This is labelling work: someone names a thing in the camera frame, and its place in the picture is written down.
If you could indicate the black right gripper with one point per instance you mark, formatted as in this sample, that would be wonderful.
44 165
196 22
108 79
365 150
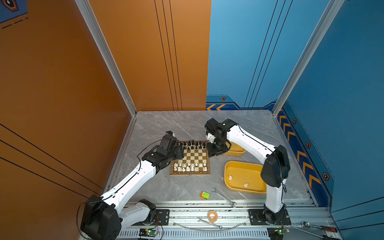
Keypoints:
212 152

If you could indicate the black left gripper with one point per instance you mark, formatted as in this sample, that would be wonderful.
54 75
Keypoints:
180 151

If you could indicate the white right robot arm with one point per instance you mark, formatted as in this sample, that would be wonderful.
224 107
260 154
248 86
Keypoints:
274 160

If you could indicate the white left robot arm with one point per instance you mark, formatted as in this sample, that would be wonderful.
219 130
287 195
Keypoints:
105 216

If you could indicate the wooden chess board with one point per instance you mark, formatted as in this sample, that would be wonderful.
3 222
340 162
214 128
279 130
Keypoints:
196 159

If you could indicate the green circuit board left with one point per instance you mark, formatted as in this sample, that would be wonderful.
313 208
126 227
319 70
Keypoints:
148 234

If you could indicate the green circuit board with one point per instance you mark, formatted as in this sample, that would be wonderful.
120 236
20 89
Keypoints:
277 234
148 234

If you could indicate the green circuit board right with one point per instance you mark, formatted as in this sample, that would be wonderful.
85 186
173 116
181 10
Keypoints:
277 234

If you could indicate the yellow tray far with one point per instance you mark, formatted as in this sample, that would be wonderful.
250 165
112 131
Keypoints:
234 150

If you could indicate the yellow tray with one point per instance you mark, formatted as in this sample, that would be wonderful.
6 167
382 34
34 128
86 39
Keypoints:
234 150
244 177

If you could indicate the yellow tray near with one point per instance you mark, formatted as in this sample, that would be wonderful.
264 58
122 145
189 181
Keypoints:
244 177

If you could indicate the green orange small cube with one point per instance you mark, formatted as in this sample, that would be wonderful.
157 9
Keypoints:
205 195

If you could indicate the silver wrench on table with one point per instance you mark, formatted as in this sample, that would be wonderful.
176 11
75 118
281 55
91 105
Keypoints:
216 192

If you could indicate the tape roll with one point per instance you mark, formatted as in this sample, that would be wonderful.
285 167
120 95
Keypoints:
212 216

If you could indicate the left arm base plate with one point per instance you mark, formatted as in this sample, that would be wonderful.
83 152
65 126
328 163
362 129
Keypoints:
162 216

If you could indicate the silver wrench on rail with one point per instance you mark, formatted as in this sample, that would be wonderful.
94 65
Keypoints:
209 223

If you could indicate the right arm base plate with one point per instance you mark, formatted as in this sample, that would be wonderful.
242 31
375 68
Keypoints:
256 216

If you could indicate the red handled ratchet tool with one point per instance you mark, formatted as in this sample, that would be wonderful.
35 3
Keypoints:
324 228

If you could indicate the aluminium corner post left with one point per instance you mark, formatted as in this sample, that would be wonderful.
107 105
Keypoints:
104 49

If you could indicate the aluminium corner post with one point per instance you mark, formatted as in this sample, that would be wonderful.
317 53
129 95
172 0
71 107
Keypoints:
104 49
318 34

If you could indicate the aluminium corner post right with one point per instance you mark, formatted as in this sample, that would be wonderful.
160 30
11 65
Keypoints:
318 34

